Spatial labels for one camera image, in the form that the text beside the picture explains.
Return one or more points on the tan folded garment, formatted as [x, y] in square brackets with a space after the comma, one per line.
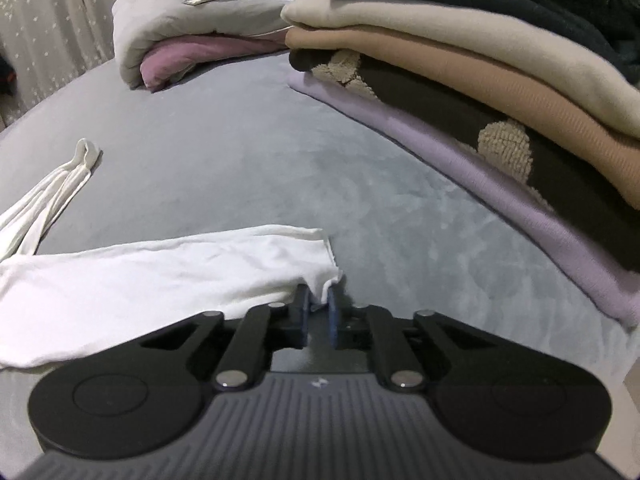
[475, 67]

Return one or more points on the grey folded duvet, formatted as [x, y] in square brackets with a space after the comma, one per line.
[150, 20]

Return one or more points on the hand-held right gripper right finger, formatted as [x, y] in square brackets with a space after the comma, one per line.
[334, 315]

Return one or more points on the cream folded garment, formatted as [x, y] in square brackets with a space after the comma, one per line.
[475, 30]

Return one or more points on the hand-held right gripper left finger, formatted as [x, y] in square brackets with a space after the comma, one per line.
[300, 312]

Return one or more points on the lavender folded garment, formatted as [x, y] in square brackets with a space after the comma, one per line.
[500, 195]

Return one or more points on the white long-sleeve shirt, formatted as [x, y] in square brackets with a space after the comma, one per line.
[150, 285]

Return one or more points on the beige dotted curtain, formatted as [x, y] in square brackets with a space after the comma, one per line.
[55, 25]

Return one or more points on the pink pillow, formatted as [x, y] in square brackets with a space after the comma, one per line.
[200, 52]

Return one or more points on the dark brown flower-patterned garment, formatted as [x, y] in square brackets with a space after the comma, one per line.
[440, 110]

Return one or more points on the dark object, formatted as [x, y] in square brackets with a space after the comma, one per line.
[5, 72]

